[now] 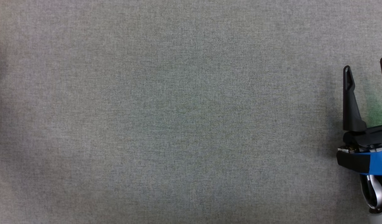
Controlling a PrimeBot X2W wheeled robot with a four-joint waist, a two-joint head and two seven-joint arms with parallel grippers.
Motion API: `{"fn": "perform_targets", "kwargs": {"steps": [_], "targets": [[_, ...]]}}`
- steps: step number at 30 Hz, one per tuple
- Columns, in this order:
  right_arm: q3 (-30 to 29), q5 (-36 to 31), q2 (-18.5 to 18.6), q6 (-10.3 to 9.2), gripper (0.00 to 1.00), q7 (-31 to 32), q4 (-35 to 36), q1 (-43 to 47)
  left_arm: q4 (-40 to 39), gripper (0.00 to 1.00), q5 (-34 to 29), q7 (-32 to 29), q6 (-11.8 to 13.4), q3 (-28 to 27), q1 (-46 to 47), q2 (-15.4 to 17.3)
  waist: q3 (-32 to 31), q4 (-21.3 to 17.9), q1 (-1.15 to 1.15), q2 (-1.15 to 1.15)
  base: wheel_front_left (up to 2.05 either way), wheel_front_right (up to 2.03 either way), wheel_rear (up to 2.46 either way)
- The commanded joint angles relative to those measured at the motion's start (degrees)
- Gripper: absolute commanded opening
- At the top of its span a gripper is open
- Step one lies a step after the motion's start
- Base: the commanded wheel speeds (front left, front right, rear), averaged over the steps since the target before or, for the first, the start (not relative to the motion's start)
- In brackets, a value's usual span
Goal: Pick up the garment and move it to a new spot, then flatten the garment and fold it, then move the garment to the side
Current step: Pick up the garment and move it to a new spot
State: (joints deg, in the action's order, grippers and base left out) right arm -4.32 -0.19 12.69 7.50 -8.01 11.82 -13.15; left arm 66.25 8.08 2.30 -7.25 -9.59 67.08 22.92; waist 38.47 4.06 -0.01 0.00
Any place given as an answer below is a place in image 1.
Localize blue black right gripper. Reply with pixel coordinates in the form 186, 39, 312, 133
336, 58, 382, 175

